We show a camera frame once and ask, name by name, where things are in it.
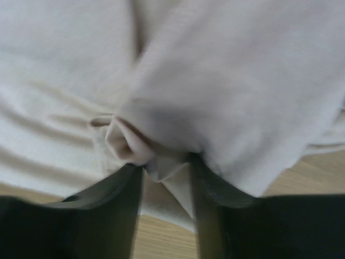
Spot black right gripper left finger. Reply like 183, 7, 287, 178
1, 164, 143, 258

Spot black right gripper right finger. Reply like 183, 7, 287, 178
188, 154, 344, 259

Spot beige t shirt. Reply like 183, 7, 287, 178
1, 1, 344, 230

